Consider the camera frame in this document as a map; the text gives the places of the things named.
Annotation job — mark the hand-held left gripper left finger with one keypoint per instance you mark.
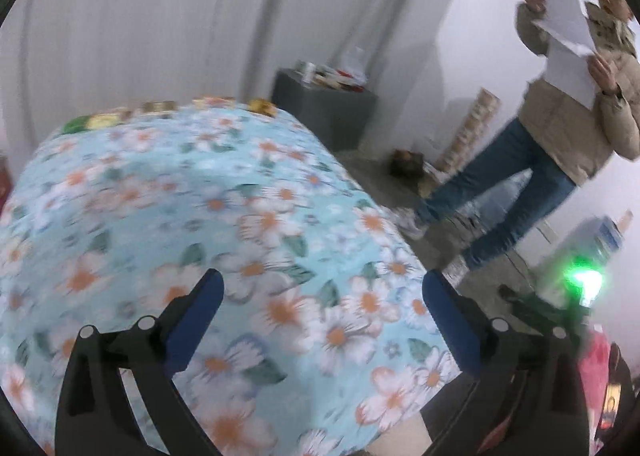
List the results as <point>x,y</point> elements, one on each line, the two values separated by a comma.
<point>197,316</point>

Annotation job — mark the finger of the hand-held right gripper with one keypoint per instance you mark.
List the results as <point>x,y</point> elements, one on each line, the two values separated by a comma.
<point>512,296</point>

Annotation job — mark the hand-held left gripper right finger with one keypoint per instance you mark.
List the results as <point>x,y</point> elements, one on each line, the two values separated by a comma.
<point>450,321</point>

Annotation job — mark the white water dispenser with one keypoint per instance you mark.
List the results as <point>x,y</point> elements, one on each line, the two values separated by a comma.
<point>560,261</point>

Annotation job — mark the blue water bottle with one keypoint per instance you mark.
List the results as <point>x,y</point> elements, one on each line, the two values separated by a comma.
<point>607,236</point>

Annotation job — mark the floral tablecloth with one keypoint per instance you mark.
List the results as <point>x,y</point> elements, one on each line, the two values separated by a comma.
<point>200,186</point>

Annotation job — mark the cardboard piece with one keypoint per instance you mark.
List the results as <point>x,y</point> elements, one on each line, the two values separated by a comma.
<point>430,183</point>

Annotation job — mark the dark brown bag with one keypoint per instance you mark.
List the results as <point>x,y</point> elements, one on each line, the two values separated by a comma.
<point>407,162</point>

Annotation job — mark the brown snack packet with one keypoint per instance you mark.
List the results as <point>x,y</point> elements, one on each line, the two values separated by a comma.
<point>155,107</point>

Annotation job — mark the orange snack packet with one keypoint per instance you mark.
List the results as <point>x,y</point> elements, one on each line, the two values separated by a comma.
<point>215,100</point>

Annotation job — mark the yellow snack packet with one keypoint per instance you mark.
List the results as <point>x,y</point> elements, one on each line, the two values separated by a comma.
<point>262,107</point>
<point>107,119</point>

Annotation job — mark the green snack packet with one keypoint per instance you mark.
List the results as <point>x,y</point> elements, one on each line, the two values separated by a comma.
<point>76,125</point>

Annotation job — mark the grey cabinet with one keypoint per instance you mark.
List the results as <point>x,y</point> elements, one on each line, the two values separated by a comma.
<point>325,116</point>

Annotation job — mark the heap of small packets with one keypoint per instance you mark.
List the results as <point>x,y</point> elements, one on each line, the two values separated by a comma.
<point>325,78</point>

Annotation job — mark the white paper sheets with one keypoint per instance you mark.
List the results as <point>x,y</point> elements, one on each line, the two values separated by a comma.
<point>565,26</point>

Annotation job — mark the white plastic bag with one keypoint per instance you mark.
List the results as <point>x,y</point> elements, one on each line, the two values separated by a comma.
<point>355,61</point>

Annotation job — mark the grey curtain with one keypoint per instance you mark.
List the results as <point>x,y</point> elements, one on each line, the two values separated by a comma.
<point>150,11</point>

